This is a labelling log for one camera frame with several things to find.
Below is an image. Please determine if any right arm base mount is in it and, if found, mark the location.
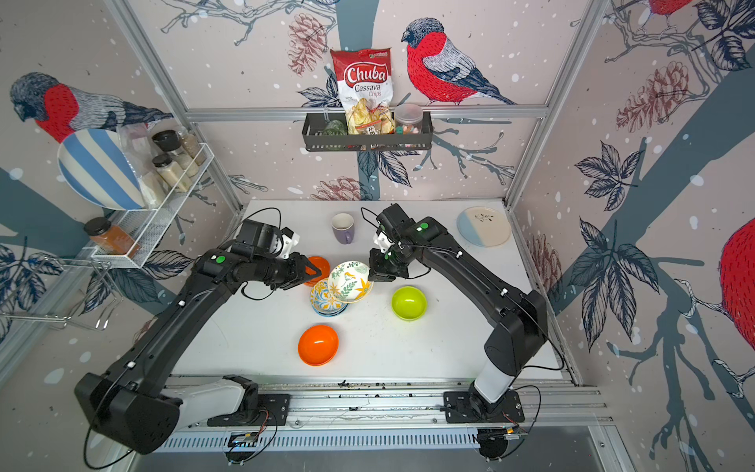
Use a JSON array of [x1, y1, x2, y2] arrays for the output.
[[442, 385, 525, 424]]

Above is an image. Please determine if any black wall basket shelf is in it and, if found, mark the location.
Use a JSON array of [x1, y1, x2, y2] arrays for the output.
[[302, 111, 434, 151]]

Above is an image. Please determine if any orange plastic bowl rear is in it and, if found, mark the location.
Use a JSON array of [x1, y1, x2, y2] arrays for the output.
[[305, 256, 330, 287]]

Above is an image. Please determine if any clear candy jar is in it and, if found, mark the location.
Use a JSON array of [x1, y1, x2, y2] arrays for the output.
[[393, 103, 424, 135]]

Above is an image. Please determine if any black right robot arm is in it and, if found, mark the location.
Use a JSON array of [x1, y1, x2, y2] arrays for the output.
[[369, 204, 549, 406]]

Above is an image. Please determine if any orange plastic bowl front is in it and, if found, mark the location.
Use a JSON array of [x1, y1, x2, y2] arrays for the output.
[[297, 324, 339, 367]]

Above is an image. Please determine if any orange plastic bowl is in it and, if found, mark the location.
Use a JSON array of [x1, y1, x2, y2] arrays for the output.
[[305, 256, 330, 287], [297, 324, 339, 367]]

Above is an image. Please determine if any Chuba cassava chips bag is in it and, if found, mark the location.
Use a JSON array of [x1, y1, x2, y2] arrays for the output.
[[330, 48, 395, 135]]

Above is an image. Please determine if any blue white striped plate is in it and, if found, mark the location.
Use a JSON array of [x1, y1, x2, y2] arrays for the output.
[[57, 129, 145, 210]]

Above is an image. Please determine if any black lid spice jar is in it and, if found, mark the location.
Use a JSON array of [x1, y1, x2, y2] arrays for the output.
[[151, 130, 200, 177], [151, 153, 191, 193]]

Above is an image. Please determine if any yellow flower ceramic bowl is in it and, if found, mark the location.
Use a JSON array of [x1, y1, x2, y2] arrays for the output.
[[328, 261, 374, 304]]

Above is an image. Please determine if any blue yellow patterned bowl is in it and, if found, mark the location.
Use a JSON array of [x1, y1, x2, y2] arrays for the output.
[[310, 279, 348, 317]]

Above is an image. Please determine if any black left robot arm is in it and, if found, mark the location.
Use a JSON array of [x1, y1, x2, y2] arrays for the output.
[[75, 220, 322, 454]]

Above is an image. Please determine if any blue white ceramic plate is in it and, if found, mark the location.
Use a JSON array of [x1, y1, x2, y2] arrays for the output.
[[456, 206, 511, 248]]

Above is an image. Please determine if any orange spice jar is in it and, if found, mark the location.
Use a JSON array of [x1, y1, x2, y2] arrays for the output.
[[84, 216, 141, 258]]

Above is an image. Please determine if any clear wire wall rack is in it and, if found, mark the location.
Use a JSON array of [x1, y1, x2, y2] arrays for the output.
[[88, 125, 214, 269]]

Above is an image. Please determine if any lime green plastic bowl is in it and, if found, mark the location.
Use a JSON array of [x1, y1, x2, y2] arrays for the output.
[[390, 286, 428, 322]]

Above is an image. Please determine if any green item in basket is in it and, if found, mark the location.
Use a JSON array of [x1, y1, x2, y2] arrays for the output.
[[322, 119, 349, 136]]

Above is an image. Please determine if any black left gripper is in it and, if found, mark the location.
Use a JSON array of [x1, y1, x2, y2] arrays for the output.
[[254, 250, 324, 287]]

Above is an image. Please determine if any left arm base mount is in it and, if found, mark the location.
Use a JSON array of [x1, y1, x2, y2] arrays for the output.
[[208, 376, 292, 427]]

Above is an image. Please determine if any purple ceramic mug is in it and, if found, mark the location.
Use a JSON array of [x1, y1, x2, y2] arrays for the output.
[[330, 212, 355, 245]]

